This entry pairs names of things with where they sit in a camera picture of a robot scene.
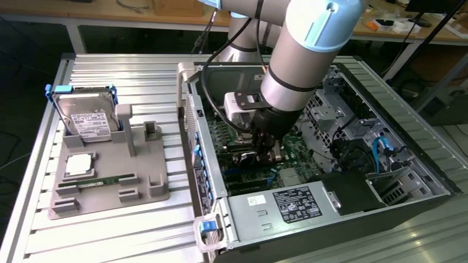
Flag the green RAM stick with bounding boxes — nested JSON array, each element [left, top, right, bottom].
[[78, 177, 121, 189]]

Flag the silver hard disk drive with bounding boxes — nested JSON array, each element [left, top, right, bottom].
[[55, 93, 122, 143]]

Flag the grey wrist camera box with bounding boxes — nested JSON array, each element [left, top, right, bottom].
[[223, 92, 266, 130]]

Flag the open black PC case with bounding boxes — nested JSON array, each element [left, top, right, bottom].
[[177, 61, 463, 263]]

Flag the black slanted pole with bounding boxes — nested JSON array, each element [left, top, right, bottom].
[[383, 0, 466, 81]]

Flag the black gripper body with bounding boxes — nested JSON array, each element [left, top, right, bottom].
[[251, 107, 306, 140]]

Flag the blue disk caddy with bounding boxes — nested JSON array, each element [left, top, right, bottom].
[[45, 84, 119, 111]]

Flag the grey parts rack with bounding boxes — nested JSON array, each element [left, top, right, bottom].
[[47, 104, 171, 221]]

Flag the wooden workbench with cardboard box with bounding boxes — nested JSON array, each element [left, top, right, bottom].
[[0, 0, 235, 53]]

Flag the black fan shroud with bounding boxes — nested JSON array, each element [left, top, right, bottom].
[[309, 172, 389, 218]]

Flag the blue wire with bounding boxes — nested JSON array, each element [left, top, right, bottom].
[[373, 135, 395, 175]]

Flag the green motherboard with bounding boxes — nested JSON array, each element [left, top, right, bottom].
[[207, 117, 330, 192]]

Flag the silver CPU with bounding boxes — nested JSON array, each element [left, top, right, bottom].
[[65, 154, 94, 178]]

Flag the grey power supply unit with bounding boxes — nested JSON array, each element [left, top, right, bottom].
[[226, 184, 346, 242]]

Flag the wooden workbench with clutter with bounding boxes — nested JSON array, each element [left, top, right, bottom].
[[350, 0, 468, 80]]

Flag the silver chipset heatsink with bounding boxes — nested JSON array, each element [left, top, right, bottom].
[[279, 168, 306, 186]]

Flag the metal disk bay cage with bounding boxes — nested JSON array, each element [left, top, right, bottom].
[[302, 87, 382, 155]]

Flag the black hanging arm cable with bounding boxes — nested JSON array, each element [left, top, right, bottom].
[[194, 8, 265, 134]]

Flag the green GPU with metal bracket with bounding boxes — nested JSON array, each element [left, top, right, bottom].
[[225, 141, 291, 168]]

